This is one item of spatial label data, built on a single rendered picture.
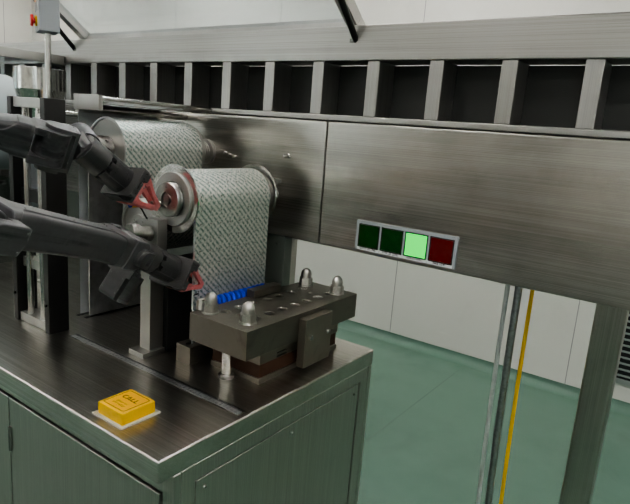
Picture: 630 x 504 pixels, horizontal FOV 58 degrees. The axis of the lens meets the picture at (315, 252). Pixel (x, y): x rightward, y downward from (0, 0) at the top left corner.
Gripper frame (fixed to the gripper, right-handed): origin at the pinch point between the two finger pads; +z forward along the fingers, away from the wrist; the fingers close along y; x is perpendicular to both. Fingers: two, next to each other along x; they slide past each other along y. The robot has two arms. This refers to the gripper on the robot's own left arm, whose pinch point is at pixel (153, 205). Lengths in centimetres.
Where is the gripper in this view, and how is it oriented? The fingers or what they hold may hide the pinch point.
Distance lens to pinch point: 123.9
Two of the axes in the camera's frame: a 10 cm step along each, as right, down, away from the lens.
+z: 4.7, 5.0, 7.3
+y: 8.0, 1.2, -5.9
